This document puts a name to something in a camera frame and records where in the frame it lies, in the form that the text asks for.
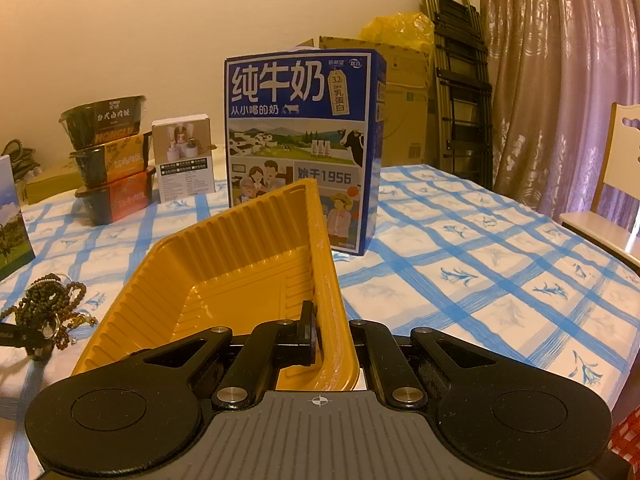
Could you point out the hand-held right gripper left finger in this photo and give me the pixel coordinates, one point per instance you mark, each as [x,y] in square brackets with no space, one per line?
[309,332]

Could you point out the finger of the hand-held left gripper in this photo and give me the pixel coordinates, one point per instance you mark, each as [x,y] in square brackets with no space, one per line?
[22,337]

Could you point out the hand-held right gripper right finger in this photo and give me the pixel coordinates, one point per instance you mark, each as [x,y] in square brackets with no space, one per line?
[372,336]

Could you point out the thin silver bangle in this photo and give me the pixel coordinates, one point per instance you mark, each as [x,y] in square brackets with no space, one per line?
[49,331]

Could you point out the yellow ribbed plastic tray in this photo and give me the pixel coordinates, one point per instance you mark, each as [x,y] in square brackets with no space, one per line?
[240,270]

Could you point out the landscape printed box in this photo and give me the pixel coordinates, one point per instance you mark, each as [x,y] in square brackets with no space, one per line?
[12,220]

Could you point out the blue checked tablecloth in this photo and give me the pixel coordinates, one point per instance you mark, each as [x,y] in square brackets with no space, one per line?
[475,270]

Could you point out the flat brown cardboard box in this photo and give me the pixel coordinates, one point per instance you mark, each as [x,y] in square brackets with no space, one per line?
[50,182]

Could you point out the red label instant meal bowl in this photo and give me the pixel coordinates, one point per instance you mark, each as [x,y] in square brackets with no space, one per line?
[120,200]

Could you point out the yellow label instant meal bowl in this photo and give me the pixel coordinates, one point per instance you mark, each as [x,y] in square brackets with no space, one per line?
[115,160]

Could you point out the blue milk carton box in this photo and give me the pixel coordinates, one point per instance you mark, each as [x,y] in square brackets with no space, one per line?
[295,125]

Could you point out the small white product box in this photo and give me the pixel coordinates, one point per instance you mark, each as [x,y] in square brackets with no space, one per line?
[184,160]

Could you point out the black instant meal bowl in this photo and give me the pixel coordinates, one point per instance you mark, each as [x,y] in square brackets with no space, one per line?
[102,120]

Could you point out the large brown cardboard box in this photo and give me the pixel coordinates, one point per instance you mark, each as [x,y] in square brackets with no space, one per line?
[407,105]

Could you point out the folded black step ladder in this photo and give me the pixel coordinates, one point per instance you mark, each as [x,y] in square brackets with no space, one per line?
[460,85]

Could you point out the red patterned cloth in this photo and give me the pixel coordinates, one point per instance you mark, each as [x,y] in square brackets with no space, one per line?
[627,440]

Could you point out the cream wooden chair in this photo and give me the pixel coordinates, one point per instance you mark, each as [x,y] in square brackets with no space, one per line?
[617,180]

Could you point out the yellow plastic bag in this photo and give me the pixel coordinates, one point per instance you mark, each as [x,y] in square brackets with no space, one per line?
[395,30]

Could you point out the pink patterned curtain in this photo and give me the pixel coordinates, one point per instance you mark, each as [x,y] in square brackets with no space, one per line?
[555,85]

